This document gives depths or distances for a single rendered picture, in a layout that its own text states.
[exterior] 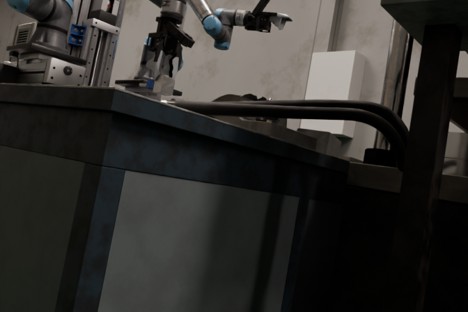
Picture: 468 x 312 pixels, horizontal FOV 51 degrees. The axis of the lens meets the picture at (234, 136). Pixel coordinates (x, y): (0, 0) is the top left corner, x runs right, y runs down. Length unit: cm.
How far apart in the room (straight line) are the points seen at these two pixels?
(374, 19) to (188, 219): 349
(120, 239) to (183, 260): 17
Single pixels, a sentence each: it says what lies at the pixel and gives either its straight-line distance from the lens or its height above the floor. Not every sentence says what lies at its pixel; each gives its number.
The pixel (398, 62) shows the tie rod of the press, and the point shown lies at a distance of 137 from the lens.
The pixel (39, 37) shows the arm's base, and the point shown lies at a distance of 202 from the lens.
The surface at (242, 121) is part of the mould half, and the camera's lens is 142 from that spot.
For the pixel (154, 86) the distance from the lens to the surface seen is 153.
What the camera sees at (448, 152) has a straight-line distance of 172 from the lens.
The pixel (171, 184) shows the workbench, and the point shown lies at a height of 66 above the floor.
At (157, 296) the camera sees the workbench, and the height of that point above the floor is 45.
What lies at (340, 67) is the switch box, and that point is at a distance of 410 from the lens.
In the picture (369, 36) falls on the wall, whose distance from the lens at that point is 427.
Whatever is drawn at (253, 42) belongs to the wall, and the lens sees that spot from 502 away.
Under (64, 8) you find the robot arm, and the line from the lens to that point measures 206.
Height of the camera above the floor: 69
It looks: 5 degrees up
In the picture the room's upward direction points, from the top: 10 degrees clockwise
